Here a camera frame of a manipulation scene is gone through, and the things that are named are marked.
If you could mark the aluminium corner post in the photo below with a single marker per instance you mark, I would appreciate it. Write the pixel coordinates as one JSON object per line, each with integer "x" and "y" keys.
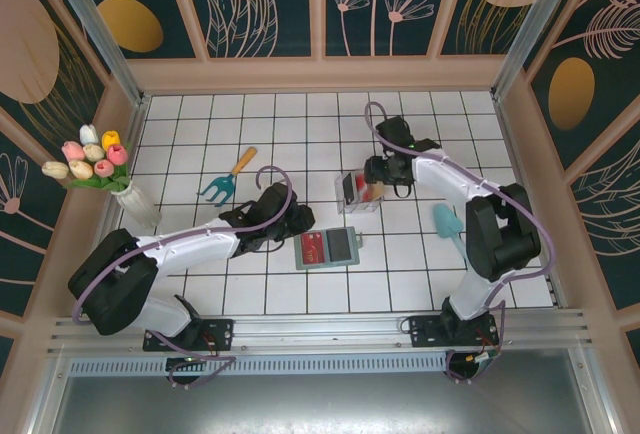
{"x": 540, "y": 24}
{"x": 100, "y": 34}

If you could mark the gold VIP card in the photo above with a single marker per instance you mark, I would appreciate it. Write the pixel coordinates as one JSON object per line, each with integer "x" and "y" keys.
{"x": 377, "y": 192}

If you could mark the cream tulip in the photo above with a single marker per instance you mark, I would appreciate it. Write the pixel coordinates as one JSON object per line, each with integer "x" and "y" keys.
{"x": 81, "y": 169}
{"x": 55, "y": 169}
{"x": 93, "y": 152}

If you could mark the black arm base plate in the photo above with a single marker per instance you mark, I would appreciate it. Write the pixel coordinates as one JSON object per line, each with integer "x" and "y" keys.
{"x": 425, "y": 331}
{"x": 222, "y": 331}

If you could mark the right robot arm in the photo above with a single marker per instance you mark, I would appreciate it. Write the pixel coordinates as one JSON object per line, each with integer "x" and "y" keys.
{"x": 450, "y": 174}

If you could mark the green tulip leaves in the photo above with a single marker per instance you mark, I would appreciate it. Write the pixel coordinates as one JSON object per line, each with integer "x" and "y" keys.
{"x": 107, "y": 183}

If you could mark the deep pink tulip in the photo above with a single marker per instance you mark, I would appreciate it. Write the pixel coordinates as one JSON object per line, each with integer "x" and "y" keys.
{"x": 104, "y": 168}
{"x": 118, "y": 154}

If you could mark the light blue trowel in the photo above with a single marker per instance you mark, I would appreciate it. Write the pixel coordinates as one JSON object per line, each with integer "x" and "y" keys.
{"x": 445, "y": 221}

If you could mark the white and blue tulip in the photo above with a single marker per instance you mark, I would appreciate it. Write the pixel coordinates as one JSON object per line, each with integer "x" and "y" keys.
{"x": 89, "y": 134}

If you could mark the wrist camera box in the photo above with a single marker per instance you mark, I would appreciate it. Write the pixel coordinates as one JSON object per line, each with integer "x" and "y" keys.
{"x": 275, "y": 199}
{"x": 395, "y": 131}

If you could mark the grey metal panel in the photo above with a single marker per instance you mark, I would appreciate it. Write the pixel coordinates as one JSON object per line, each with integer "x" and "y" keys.
{"x": 320, "y": 404}

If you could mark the white ribbed vase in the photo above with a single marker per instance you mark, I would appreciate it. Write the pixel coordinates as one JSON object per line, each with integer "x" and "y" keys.
{"x": 137, "y": 206}

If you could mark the tulip bouquet in vase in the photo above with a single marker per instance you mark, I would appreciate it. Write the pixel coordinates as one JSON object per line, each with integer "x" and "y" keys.
{"x": 139, "y": 121}

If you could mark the grey-teal card holder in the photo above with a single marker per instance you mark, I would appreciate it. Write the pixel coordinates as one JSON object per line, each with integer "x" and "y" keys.
{"x": 327, "y": 265}

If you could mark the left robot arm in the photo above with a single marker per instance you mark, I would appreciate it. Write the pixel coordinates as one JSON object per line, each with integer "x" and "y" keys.
{"x": 190, "y": 246}

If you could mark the pale pink tulip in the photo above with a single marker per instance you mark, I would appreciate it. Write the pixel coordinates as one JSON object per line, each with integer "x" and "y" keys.
{"x": 73, "y": 151}

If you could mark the yellow tulip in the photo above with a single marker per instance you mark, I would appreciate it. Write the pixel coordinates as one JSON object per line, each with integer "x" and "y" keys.
{"x": 110, "y": 139}

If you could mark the red VIP card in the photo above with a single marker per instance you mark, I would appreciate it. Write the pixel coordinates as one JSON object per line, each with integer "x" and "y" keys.
{"x": 359, "y": 185}

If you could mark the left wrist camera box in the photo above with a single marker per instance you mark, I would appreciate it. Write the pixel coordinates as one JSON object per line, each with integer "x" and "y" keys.
{"x": 275, "y": 199}

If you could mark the clear plastic card box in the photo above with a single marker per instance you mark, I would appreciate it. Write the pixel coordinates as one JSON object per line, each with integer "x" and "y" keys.
{"x": 357, "y": 206}

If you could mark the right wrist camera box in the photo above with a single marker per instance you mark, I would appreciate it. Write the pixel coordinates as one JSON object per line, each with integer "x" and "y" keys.
{"x": 395, "y": 131}

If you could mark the aluminium mounting rail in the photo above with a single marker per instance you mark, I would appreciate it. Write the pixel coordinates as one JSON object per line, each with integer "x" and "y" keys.
{"x": 320, "y": 334}

